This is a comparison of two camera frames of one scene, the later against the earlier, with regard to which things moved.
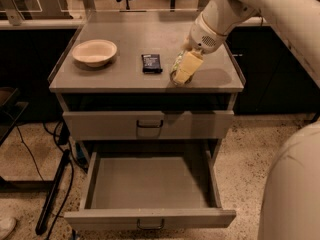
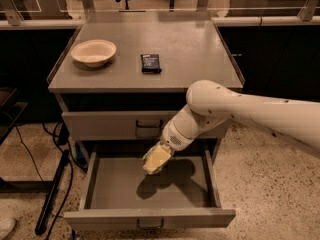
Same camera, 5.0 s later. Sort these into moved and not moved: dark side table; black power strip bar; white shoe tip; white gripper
Moved: white gripper
Not moved: dark side table; black power strip bar; white shoe tip
